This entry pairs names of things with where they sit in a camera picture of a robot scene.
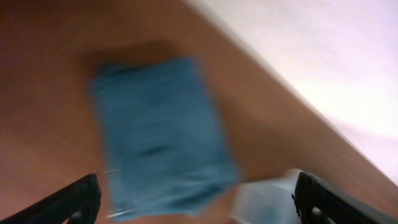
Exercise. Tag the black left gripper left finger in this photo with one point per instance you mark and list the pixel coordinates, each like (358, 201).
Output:
(77, 203)

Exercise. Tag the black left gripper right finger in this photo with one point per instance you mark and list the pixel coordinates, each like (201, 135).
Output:
(319, 202)

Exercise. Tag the dark blue jeans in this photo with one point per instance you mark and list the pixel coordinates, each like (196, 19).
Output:
(165, 148)

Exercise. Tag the clear plastic storage bin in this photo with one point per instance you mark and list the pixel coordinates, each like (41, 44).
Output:
(267, 201)

